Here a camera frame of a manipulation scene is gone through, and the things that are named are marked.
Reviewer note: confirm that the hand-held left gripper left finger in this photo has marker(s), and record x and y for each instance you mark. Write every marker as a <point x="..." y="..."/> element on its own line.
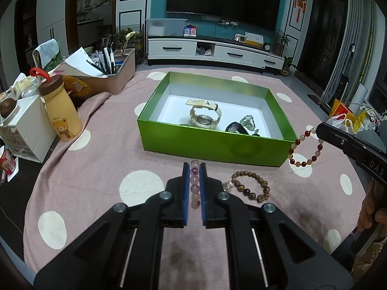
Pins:
<point x="185" y="193"/>

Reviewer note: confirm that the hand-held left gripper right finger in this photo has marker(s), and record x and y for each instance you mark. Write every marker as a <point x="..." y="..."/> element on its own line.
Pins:
<point x="203" y="193"/>

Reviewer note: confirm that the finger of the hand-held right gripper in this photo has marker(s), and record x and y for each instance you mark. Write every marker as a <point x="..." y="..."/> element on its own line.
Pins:
<point x="335" y="136"/>

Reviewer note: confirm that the green cardboard box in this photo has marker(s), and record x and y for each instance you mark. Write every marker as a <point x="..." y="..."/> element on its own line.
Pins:
<point x="211" y="145"/>

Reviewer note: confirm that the cream plastic watch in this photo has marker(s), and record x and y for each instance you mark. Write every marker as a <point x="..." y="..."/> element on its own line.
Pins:
<point x="205" y="120"/>

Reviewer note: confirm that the person's right hand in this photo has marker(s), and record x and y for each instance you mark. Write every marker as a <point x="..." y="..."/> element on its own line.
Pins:
<point x="367" y="214"/>

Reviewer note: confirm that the white printed plastic bag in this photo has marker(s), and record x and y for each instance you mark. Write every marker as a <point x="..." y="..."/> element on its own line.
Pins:
<point x="338" y="122"/>

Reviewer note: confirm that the yellow red box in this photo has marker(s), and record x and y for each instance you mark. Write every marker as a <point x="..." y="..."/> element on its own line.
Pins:
<point x="338" y="108"/>

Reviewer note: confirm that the small floor potted plant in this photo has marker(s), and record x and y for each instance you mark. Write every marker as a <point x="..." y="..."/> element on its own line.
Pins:
<point x="287" y="66"/>

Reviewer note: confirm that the pink polka dot tablecloth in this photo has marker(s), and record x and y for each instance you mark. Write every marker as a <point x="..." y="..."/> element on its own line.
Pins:
<point x="105" y="145"/>

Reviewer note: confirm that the potted plant in brown pot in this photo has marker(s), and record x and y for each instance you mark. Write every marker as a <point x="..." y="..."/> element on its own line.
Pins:
<point x="279" y="46"/>

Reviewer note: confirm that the small black alarm clock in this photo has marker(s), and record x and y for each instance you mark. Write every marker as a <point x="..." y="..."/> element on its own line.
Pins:
<point x="266" y="46"/>

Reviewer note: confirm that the white yellow box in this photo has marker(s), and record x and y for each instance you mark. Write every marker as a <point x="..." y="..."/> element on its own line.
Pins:
<point x="254" y="39"/>

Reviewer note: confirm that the beige desk organizer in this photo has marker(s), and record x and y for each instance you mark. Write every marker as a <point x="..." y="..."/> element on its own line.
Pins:
<point x="124" y="75"/>

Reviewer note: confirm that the white television cabinet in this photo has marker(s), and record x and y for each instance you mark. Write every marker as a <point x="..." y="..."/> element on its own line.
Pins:
<point x="172" y="48"/>

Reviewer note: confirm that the yellow bear bottle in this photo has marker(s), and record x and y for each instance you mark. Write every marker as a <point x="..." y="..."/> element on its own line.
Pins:
<point x="60" y="114"/>

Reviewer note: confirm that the yellow snack packet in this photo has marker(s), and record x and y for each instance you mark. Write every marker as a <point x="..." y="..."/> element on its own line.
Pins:
<point x="78" y="87"/>

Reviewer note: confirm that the white power strip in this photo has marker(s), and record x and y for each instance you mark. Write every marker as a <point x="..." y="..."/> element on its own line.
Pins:
<point x="226" y="22"/>

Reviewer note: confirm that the small blue red stand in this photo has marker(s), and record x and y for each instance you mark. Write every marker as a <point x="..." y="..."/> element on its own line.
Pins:
<point x="190" y="30"/>

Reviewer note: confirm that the clear plastic storage bin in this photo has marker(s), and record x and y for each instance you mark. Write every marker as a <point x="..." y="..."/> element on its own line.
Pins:
<point x="164" y="27"/>

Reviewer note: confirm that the white paper sheets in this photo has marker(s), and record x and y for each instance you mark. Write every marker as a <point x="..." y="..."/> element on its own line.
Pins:
<point x="81" y="62"/>

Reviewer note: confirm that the bushy potted plant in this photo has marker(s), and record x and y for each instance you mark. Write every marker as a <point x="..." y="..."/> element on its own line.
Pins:
<point x="127" y="36"/>

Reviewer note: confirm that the white storage box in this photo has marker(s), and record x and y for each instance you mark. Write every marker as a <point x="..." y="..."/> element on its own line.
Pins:
<point x="27" y="133"/>

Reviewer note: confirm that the white towel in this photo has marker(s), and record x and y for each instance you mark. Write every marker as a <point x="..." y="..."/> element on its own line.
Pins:
<point x="45" y="51"/>

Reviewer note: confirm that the red wall ornament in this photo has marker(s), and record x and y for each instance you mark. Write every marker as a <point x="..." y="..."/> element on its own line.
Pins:
<point x="300" y="0"/>

